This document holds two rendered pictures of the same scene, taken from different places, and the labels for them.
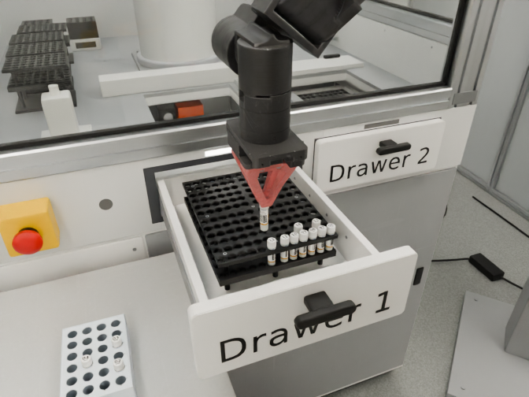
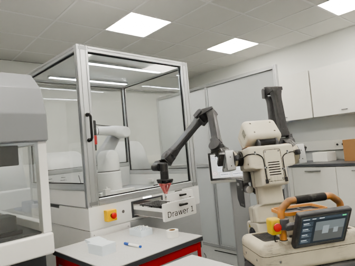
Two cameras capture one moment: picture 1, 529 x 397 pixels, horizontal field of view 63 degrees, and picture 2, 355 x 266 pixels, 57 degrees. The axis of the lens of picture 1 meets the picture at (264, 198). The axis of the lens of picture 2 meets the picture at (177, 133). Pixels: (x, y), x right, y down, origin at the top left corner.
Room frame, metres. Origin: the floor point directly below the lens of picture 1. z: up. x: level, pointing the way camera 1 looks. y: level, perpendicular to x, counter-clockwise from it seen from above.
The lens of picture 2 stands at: (-1.63, 0.77, 1.26)
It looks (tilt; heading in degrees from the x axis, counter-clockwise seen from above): 3 degrees up; 337
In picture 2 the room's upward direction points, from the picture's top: 5 degrees counter-clockwise
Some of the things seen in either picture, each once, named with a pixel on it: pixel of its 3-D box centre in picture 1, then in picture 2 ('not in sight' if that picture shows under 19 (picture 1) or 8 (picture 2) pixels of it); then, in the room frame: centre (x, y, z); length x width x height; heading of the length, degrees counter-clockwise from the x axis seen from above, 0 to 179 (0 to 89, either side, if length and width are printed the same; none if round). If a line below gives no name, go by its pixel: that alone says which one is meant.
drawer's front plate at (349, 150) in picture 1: (379, 154); (179, 198); (0.79, -0.23, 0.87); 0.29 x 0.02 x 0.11; 111
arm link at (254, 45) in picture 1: (263, 62); (163, 167); (0.46, 0.00, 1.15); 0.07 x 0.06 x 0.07; 23
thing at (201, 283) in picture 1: (251, 222); (158, 208); (0.57, 0.02, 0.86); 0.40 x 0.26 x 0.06; 21
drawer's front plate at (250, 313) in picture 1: (308, 309); (179, 208); (0.37, -0.05, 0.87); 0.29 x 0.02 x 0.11; 111
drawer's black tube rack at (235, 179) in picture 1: (253, 222); (159, 207); (0.56, 0.02, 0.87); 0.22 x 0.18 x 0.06; 21
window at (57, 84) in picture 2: not in sight; (52, 125); (0.96, 0.65, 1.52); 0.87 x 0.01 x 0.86; 21
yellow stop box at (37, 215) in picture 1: (29, 228); (110, 215); (0.54, 0.36, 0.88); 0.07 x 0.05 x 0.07; 111
